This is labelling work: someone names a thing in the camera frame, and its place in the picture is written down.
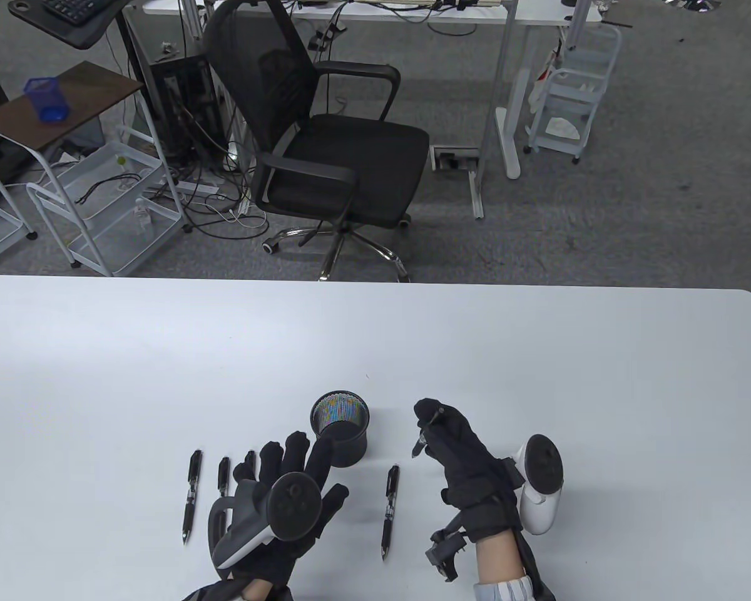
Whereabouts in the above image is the person's right hand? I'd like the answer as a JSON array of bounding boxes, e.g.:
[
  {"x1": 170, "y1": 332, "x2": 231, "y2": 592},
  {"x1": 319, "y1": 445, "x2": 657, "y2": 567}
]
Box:
[{"x1": 413, "y1": 398, "x2": 526, "y2": 543}]

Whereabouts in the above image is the person's left hand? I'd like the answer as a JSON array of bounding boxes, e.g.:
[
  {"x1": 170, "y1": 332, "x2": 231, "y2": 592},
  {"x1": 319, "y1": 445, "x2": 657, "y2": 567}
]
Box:
[{"x1": 230, "y1": 431, "x2": 350, "y2": 586}]

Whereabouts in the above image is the person's right forearm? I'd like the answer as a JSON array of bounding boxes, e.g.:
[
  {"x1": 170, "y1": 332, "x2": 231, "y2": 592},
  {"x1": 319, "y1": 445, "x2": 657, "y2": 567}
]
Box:
[{"x1": 473, "y1": 532, "x2": 536, "y2": 601}]

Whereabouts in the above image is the black mesh pen holder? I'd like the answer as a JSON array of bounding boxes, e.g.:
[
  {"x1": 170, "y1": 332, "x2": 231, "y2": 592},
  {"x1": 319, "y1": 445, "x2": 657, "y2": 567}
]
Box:
[{"x1": 310, "y1": 391, "x2": 370, "y2": 467}]

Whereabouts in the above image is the grey handheld controller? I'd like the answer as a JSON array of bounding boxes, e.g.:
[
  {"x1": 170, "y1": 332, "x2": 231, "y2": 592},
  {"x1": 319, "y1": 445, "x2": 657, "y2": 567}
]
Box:
[
  {"x1": 210, "y1": 473, "x2": 324, "y2": 569},
  {"x1": 514, "y1": 434, "x2": 565, "y2": 536}
]

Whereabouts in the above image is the white power strip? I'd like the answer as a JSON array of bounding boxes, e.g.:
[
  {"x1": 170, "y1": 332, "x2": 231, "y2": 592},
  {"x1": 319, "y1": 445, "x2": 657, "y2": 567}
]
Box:
[{"x1": 160, "y1": 180, "x2": 221, "y2": 196}]

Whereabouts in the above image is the black mesh office chair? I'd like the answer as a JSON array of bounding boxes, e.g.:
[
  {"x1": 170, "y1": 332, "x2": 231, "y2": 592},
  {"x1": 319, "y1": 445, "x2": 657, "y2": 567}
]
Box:
[{"x1": 202, "y1": 0, "x2": 431, "y2": 284}]

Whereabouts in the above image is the grey floor socket box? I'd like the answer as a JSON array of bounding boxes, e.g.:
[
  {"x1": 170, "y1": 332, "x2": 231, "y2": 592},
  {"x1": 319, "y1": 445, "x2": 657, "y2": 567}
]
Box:
[{"x1": 430, "y1": 145, "x2": 481, "y2": 173}]

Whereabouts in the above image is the black computer tower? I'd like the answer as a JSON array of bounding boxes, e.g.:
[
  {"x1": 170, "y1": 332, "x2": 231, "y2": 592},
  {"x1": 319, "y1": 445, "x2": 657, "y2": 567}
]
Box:
[{"x1": 145, "y1": 54, "x2": 227, "y2": 168}]

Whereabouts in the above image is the small white rolling cart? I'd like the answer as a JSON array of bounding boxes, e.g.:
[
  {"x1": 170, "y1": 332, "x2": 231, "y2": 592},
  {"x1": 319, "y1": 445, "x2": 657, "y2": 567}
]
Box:
[{"x1": 524, "y1": 23, "x2": 624, "y2": 165}]

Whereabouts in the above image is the white cart with brown top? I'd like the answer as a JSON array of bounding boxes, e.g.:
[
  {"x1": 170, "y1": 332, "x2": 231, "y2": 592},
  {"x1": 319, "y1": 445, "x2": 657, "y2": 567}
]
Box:
[{"x1": 0, "y1": 61, "x2": 192, "y2": 277}]

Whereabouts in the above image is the blue mesh pen cup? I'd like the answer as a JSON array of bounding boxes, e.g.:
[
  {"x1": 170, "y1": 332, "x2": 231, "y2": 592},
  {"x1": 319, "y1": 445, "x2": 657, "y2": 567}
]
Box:
[{"x1": 24, "y1": 76, "x2": 71, "y2": 123}]

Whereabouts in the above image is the white office desk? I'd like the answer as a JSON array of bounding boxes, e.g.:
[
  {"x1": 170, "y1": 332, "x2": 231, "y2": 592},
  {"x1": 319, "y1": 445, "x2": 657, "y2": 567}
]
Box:
[{"x1": 125, "y1": 0, "x2": 603, "y2": 220}]

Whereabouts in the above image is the black keyboard stand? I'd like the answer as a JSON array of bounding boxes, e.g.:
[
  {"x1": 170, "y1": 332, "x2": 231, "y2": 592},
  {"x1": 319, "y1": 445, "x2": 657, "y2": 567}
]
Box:
[{"x1": 8, "y1": 0, "x2": 132, "y2": 51}]

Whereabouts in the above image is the black keyboard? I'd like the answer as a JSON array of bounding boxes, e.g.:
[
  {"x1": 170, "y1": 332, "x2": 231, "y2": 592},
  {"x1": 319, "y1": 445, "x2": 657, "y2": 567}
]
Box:
[{"x1": 41, "y1": 0, "x2": 118, "y2": 26}]

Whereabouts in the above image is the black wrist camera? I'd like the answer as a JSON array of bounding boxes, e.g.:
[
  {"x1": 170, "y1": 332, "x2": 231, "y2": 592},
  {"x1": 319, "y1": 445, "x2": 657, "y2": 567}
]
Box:
[{"x1": 424, "y1": 528, "x2": 467, "y2": 583}]

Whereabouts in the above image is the tangle of floor cables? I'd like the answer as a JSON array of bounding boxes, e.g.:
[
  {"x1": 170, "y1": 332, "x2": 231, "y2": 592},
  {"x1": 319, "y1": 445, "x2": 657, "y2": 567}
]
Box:
[{"x1": 150, "y1": 150, "x2": 270, "y2": 239}]

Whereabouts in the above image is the black cord in cart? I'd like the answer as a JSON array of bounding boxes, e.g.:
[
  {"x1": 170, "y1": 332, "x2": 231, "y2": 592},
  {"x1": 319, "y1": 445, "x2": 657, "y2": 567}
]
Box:
[{"x1": 74, "y1": 173, "x2": 143, "y2": 206}]

